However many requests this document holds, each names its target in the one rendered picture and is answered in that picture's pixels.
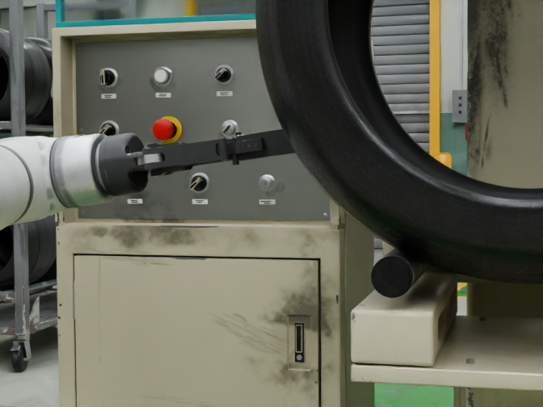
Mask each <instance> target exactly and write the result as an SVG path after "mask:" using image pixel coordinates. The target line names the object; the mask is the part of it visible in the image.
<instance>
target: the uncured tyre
mask: <svg viewBox="0 0 543 407"><path fill-rule="evenodd" d="M373 3H374V0H255V20H256V33H257V42H258V49H259V58H260V63H261V67H262V71H263V77H264V81H265V83H266V87H267V92H268V94H269V97H270V100H271V104H272V106H273V108H274V111H275V113H276V116H277V118H278V120H279V122H280V125H281V127H282V129H283V131H284V134H285V136H286V137H287V138H288V141H289V143H290V145H291V146H292V147H293V150H294V151H295V153H296V155H297V156H298V157H299V159H300V160H301V162H302V164H303V165H304V167H305V168H306V169H307V170H308V172H309V173H310V175H311V176H312V177H313V179H314V180H315V181H316V183H317V184H318V185H319V186H320V187H321V188H322V189H323V190H324V191H325V192H326V194H327V195H328V196H329V197H330V198H331V199H332V200H333V201H334V202H335V203H336V204H337V205H338V206H339V207H340V208H341V209H342V210H343V211H345V212H346V213H347V214H348V215H349V216H350V217H351V218H352V219H353V220H355V221H356V222H357V223H358V224H360V225H361V226H362V227H364V228H365V229H367V230H368V231H369V232H370V233H372V234H373V235H375V236H376V237H378V238H380V239H381V240H382V241H384V242H386V243H387V244H389V245H391V246H392V247H394V248H396V249H398V250H400V251H402V252H403V253H405V254H408V255H410V256H411V257H414V258H417V259H418V260H421V261H423V262H426V263H428V264H431V265H433V266H437V267H439V268H442V269H444V270H447V271H451V272H455V273H458V274H461V275H467V276H470V277H474V278H478V279H486V280H492V281H497V282H504V283H530V284H542V283H543V188H515V187H503V186H498V185H494V184H490V183H485V182H482V181H479V180H477V179H474V178H471V177H468V176H466V175H463V174H461V173H459V172H457V171H455V170H453V169H451V168H449V167H447V166H446V165H444V164H443V163H441V162H439V161H438V160H436V159H435V158H434V157H433V156H431V155H430V154H429V153H427V152H426V151H425V150H424V149H423V148H421V147H420V146H419V145H418V144H417V143H416V142H415V141H414V140H413V139H412V138H411V137H410V135H409V134H408V133H407V132H406V131H405V129H404V128H403V127H402V126H401V124H400V123H399V122H398V120H397V119H396V117H395V116H394V114H393V112H392V111H391V109H390V107H389V105H388V103H387V102H386V100H385V96H384V95H383V93H382V90H381V87H380V84H379V81H378V79H377V74H376V70H375V67H374V64H373V54H372V46H371V20H372V12H373Z"/></svg>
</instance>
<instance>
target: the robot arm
mask: <svg viewBox="0 0 543 407"><path fill-rule="evenodd" d="M235 136H236V138H234V137H229V138H227V139H226V138H223V137H221V138H219V139H217V140H211V141H200V142H194V143H187V142H182V143H181V142H174V143H168V144H167V143H162V144H161V143H152V144H148V145H147V147H145V149H144V145H143V143H142V141H141V139H140V138H139V137H138V136H137V135H136V134H134V133H125V134H119V135H114V136H106V135H105V134H104V133H102V134H96V133H94V134H91V135H85V134H81V135H76V136H63V137H58V138H52V137H46V136H17V137H10V138H4V139H0V231H1V230H2V229H4V228H5V227H6V226H9V225H13V224H21V223H26V222H31V221H36V220H42V219H44V218H46V217H47V216H52V215H54V214H56V213H58V212H60V211H63V210H66V209H69V208H81V207H84V206H90V205H96V204H108V203H110V202H111V201H113V200H114V198H115V197H117V196H121V195H134V194H138V193H141V192H143V190H144V189H145V188H146V185H147V182H148V175H149V172H150V174H151V177H152V176H154V177H155V176H166V175H169V174H173V173H174V172H177V171H183V170H191V169H192V167H193V166H200V165H206V164H212V163H217V162H227V161H233V165H239V161H245V160H250V159H256V158H262V157H274V156H280V155H285V154H291V153H295V151H294V150H293V147H292V146H291V145H290V143H289V141H288V138H287V137H286V136H285V134H284V131H283V129H277V130H272V131H266V132H256V133H250V134H244V135H242V133H241V132H236V133H235Z"/></svg>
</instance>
